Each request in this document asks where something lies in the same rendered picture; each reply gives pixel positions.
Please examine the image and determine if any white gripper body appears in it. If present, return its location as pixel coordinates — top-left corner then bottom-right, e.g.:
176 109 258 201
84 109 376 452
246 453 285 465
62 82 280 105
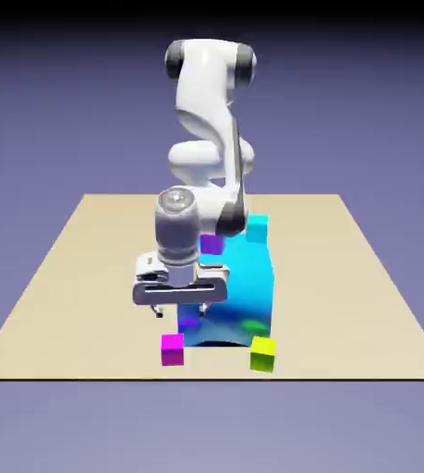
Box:
132 279 230 307

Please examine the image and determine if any small magenta cube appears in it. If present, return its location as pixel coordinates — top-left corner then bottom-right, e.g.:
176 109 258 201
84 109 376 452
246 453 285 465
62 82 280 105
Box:
160 333 186 368

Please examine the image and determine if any small purple cube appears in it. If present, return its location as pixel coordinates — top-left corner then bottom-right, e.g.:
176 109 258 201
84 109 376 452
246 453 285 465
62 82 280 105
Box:
200 233 224 257

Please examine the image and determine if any small yellow-green cube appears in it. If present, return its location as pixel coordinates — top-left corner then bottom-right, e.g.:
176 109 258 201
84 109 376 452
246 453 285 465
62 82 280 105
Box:
248 335 278 374

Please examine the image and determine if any small cyan cube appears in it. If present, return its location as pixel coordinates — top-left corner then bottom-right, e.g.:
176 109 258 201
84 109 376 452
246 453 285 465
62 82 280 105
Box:
246 214 271 244

